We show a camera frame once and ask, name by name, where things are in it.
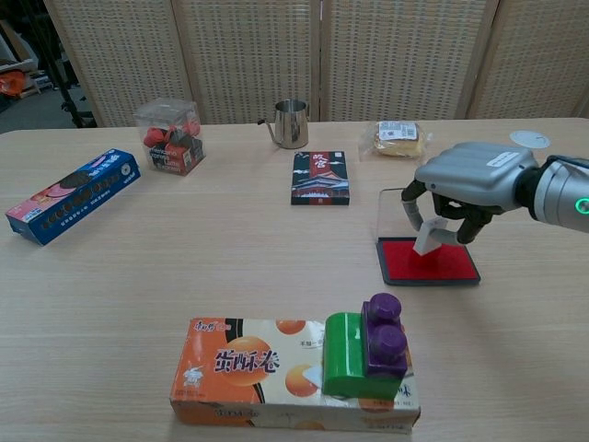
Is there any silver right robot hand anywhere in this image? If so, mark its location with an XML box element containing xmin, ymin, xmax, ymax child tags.
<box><xmin>398</xmin><ymin>141</ymin><xmax>540</xmax><ymax>245</ymax></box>

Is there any red ink stamp pad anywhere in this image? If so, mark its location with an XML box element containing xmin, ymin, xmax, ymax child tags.
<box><xmin>375</xmin><ymin>187</ymin><xmax>481</xmax><ymax>287</ymax></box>

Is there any grey round table grommet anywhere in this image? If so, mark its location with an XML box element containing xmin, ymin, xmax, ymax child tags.
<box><xmin>509</xmin><ymin>130</ymin><xmax>552</xmax><ymax>150</ymax></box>

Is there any wrapped bread package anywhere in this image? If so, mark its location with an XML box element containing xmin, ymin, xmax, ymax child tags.
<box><xmin>359</xmin><ymin>120</ymin><xmax>434</xmax><ymax>163</ymax></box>

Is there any dark palace print box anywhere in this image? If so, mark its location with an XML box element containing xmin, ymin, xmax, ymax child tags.
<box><xmin>290</xmin><ymin>150</ymin><xmax>351</xmax><ymax>207</ymax></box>

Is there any steel gooseneck pitcher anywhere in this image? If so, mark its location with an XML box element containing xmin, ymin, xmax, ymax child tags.
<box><xmin>257</xmin><ymin>99</ymin><xmax>310</xmax><ymax>150</ymax></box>

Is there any purple toy block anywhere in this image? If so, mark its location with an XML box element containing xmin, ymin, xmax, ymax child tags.
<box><xmin>360</xmin><ymin>293</ymin><xmax>410</xmax><ymax>383</ymax></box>

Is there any woven folding screen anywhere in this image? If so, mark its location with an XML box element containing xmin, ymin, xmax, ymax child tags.
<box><xmin>43</xmin><ymin>0</ymin><xmax>589</xmax><ymax>129</ymax></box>

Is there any green toy block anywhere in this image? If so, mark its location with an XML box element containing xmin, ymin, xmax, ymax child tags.
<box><xmin>321</xmin><ymin>311</ymin><xmax>372</xmax><ymax>397</ymax></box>

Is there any orange egg roll box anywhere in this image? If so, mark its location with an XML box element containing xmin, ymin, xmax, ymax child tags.
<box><xmin>168</xmin><ymin>316</ymin><xmax>422</xmax><ymax>436</ymax></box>

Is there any clear box of coffee packs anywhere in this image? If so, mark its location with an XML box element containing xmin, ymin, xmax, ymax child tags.
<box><xmin>133</xmin><ymin>98</ymin><xmax>207</xmax><ymax>178</ymax></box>

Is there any blue cookie box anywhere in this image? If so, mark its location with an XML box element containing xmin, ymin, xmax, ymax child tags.
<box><xmin>5</xmin><ymin>147</ymin><xmax>142</xmax><ymax>247</ymax></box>

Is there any black tripod stand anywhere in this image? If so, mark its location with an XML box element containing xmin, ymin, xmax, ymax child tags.
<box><xmin>27</xmin><ymin>0</ymin><xmax>98</xmax><ymax>129</ymax></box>

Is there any orange plastic bag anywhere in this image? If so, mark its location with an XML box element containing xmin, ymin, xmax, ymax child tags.
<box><xmin>0</xmin><ymin>69</ymin><xmax>25</xmax><ymax>97</ymax></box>

